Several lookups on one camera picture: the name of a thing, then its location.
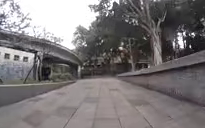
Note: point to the grove of trees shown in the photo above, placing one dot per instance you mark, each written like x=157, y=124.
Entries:
x=113, y=43

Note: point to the pale-trunk tree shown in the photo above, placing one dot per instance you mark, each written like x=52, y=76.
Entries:
x=155, y=46

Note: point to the curved-roof building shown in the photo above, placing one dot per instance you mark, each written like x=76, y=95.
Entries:
x=20, y=60

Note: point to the low grey concrete wall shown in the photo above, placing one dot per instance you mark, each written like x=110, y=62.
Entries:
x=16, y=93

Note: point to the grey stone wall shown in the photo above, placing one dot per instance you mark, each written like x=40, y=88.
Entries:
x=176, y=81

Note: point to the grey paved slab path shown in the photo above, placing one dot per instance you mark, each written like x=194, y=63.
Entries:
x=103, y=106

